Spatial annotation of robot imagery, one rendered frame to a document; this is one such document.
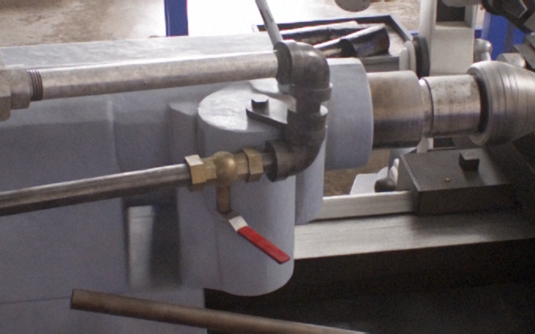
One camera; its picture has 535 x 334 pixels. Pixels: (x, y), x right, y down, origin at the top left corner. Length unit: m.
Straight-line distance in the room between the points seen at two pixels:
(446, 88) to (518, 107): 0.07
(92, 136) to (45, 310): 0.17
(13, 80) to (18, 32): 3.41
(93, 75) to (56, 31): 3.36
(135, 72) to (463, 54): 1.53
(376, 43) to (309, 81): 2.36
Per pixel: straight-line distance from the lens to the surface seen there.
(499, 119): 0.92
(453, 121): 0.91
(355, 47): 3.01
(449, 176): 1.24
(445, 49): 2.10
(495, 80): 0.92
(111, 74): 0.64
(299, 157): 0.73
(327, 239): 1.16
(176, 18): 2.71
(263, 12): 0.80
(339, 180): 2.84
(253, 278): 0.82
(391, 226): 1.20
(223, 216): 0.74
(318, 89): 0.71
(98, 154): 0.81
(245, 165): 0.72
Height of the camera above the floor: 1.52
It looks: 32 degrees down
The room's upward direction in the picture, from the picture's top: straight up
